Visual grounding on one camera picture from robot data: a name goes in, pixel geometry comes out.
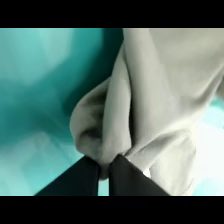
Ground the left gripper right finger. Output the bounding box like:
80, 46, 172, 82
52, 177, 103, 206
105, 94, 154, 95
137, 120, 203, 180
108, 153, 171, 197

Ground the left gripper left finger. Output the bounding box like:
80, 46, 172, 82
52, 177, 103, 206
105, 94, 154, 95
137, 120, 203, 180
34, 155, 101, 197

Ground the grey garment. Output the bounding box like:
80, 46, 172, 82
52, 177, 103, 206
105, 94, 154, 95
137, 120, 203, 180
69, 27, 224, 197

